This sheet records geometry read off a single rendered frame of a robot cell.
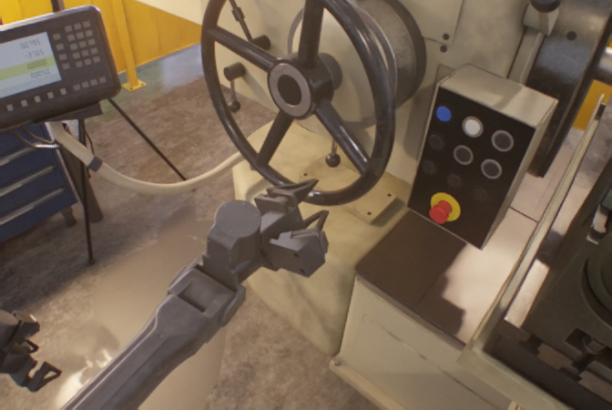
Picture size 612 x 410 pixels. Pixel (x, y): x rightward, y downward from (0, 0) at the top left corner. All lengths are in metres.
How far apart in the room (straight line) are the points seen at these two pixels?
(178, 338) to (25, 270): 1.90
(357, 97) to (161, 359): 0.46
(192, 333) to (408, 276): 0.86
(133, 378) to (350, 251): 0.93
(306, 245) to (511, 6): 0.43
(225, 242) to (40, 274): 1.85
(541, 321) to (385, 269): 0.61
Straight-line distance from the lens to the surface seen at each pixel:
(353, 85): 0.66
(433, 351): 1.27
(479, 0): 0.66
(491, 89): 0.62
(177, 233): 2.19
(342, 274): 1.29
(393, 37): 0.64
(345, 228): 1.36
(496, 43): 0.67
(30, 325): 0.98
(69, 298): 2.13
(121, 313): 1.98
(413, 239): 1.35
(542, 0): 0.58
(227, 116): 0.75
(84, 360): 1.93
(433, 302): 1.23
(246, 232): 0.49
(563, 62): 0.76
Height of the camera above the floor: 1.60
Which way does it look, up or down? 41 degrees down
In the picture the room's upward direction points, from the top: 3 degrees clockwise
